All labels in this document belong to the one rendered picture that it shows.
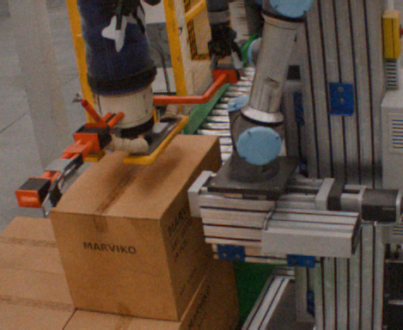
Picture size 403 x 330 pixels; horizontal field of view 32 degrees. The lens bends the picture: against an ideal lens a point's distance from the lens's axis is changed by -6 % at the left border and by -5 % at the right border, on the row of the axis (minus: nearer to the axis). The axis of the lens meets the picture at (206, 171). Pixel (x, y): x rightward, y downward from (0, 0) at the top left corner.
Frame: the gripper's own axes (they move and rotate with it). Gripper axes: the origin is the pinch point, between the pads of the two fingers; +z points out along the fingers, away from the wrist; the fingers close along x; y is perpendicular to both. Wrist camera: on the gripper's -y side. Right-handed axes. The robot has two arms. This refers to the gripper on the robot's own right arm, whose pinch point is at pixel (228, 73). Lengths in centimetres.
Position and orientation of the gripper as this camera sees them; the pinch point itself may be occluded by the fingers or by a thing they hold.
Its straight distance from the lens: 259.7
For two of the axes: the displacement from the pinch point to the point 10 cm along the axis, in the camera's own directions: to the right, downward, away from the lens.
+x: 9.4, 0.3, -3.3
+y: -3.1, 4.5, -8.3
